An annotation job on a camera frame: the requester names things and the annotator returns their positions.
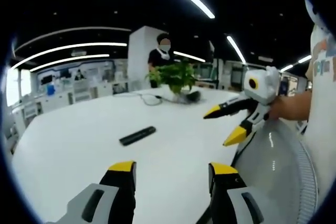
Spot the black remote control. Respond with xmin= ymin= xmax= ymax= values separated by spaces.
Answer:
xmin=119 ymin=126 xmax=156 ymax=146

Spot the black cable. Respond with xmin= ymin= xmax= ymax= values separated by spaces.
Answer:
xmin=138 ymin=92 xmax=179 ymax=105

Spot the green potted plant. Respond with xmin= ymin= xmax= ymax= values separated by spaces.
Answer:
xmin=145 ymin=60 xmax=201 ymax=102

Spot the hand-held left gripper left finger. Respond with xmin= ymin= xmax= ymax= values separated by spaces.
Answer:
xmin=54 ymin=160 xmax=137 ymax=224

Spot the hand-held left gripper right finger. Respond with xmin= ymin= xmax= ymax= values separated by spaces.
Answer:
xmin=208 ymin=162 xmax=265 ymax=224

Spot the black object beside plant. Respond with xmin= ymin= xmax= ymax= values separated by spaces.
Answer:
xmin=181 ymin=90 xmax=203 ymax=104

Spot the white pillar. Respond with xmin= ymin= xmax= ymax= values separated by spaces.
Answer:
xmin=127 ymin=26 xmax=169 ymax=88

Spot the white office counter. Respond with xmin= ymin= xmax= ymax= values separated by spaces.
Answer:
xmin=10 ymin=77 xmax=132 ymax=130

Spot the operator in white shirt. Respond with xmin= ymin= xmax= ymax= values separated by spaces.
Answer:
xmin=301 ymin=0 xmax=336 ymax=224

